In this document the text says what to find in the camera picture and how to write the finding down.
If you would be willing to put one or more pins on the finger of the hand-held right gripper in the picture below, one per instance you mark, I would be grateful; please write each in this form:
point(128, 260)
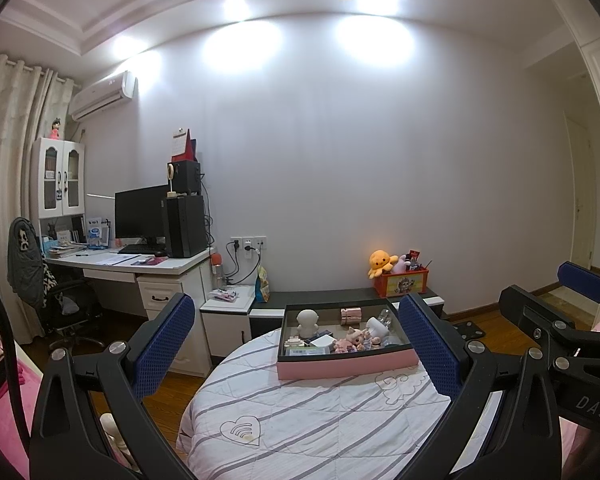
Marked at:
point(585, 280)
point(530, 312)

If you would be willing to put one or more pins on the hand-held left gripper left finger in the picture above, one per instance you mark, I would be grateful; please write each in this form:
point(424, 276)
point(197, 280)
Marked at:
point(165, 345)

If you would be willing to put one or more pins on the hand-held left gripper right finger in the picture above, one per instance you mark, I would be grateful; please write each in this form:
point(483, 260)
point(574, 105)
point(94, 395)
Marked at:
point(427, 345)

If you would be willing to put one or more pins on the clear small bottle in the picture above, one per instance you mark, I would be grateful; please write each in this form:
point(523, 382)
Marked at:
point(386, 317)

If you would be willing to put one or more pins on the white cat-shaped ornament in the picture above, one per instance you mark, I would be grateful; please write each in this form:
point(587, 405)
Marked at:
point(376, 329)

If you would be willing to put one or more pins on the baby doll figurine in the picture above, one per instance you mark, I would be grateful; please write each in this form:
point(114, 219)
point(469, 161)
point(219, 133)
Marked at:
point(356, 337)

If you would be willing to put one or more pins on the rose gold cylinder jar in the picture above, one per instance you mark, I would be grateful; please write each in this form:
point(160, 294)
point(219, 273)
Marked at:
point(351, 316)

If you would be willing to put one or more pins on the pink storage box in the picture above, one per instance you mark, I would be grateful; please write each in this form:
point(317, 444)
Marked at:
point(340, 366)

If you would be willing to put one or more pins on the small white box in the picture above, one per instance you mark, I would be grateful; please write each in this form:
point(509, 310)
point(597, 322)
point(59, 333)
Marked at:
point(322, 341)

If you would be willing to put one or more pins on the white round-head figurine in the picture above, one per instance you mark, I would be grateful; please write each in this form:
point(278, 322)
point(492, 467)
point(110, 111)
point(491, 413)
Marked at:
point(308, 321)

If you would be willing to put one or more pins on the clear plastic labelled case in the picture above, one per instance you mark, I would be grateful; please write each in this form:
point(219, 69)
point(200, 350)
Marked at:
point(305, 352)

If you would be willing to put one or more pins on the black floor scale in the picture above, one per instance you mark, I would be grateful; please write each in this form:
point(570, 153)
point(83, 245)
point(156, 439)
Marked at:
point(466, 331)

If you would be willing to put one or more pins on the white desk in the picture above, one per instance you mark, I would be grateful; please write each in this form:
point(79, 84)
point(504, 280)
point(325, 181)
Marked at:
point(167, 295)

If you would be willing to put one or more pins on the white nightstand cabinet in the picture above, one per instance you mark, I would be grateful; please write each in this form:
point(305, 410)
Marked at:
point(225, 330)

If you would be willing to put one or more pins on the red printed toy box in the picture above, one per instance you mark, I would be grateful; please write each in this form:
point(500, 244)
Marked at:
point(401, 284)

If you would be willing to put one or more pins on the pink packets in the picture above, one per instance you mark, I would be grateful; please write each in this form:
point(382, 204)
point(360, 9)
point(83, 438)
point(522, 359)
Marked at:
point(224, 295)

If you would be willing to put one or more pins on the white door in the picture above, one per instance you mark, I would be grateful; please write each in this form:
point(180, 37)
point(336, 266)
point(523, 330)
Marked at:
point(580, 200)

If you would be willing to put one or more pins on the pink plush toy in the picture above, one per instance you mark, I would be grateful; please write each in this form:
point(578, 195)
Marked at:
point(401, 264)

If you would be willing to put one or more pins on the orange-capped bottle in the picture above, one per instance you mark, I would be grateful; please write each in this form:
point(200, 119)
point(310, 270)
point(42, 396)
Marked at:
point(217, 270)

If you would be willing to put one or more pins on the orange octopus plush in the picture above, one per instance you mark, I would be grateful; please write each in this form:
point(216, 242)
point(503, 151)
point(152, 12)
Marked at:
point(381, 262)

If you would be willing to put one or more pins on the black keyboard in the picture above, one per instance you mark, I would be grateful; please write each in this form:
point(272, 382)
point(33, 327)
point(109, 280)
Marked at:
point(140, 249)

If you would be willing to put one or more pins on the black office chair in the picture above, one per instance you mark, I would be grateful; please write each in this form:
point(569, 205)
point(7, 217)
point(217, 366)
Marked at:
point(67, 310)

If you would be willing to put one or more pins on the white bedpost knob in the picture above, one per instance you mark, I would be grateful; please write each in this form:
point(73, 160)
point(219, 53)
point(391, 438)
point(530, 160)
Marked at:
point(115, 440)

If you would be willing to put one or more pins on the blue yellow snack bag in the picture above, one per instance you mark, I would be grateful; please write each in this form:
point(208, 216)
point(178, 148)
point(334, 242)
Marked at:
point(262, 286)

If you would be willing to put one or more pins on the low black bench cabinet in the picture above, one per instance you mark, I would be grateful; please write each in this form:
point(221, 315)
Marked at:
point(320, 296)

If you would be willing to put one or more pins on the black computer tower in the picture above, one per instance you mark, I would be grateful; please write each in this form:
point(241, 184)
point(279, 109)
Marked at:
point(185, 225)

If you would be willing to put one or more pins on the blue white carton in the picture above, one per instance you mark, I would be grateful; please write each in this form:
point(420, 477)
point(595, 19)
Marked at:
point(98, 232)

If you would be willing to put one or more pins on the black computer monitor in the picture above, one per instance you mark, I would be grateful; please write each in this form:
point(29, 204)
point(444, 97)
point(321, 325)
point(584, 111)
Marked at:
point(140, 212)

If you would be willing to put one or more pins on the grey patterned jacket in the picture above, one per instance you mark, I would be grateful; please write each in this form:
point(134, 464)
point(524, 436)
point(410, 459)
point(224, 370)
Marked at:
point(25, 260)

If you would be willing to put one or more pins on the black speaker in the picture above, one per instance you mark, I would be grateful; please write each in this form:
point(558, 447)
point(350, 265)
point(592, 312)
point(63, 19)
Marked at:
point(187, 177)

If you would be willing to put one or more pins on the round wooden ornament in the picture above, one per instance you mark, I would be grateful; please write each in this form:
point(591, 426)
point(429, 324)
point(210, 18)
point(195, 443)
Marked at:
point(171, 172)

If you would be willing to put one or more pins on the pink bedsheet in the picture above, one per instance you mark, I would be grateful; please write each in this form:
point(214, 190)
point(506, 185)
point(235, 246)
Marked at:
point(0, 440)

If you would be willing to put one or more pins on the white glass-door cabinet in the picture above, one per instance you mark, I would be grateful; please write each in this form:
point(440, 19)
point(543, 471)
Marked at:
point(59, 180)

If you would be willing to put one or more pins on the red desk calendar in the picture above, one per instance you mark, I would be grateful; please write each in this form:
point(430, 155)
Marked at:
point(182, 144)

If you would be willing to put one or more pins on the pink doll figure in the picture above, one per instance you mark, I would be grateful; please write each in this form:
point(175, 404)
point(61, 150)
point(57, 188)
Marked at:
point(56, 130)

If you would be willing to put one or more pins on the white air conditioner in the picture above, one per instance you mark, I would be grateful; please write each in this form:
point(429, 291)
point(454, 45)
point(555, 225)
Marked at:
point(102, 95)

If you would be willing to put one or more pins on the beige curtain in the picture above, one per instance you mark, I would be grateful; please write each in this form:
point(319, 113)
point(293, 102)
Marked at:
point(10, 135)

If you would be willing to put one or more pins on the white wall outlet strip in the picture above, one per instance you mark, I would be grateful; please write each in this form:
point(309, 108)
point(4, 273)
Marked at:
point(248, 243)

